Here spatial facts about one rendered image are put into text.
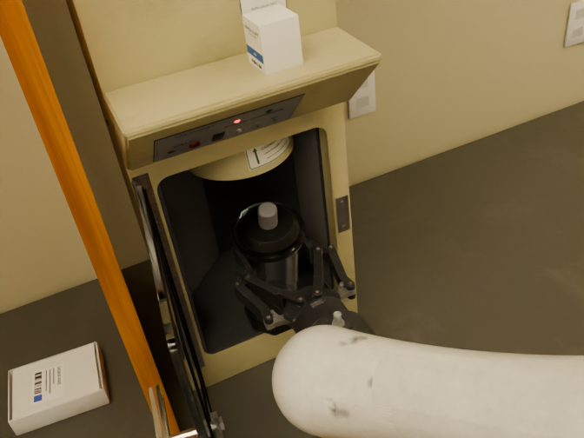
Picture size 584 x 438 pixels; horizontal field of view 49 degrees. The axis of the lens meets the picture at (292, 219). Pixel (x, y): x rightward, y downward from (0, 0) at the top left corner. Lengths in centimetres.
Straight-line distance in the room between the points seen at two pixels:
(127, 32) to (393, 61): 84
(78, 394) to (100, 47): 62
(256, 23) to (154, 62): 14
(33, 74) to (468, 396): 50
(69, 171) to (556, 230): 102
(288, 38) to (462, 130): 102
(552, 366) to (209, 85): 48
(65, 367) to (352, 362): 74
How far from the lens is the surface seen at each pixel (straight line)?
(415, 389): 55
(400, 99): 157
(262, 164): 95
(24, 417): 120
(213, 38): 83
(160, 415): 80
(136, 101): 77
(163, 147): 78
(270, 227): 93
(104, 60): 80
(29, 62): 70
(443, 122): 168
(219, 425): 77
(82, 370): 122
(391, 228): 142
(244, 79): 77
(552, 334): 123
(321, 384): 60
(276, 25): 76
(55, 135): 73
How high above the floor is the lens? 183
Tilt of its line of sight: 37 degrees down
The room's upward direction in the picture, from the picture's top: 8 degrees counter-clockwise
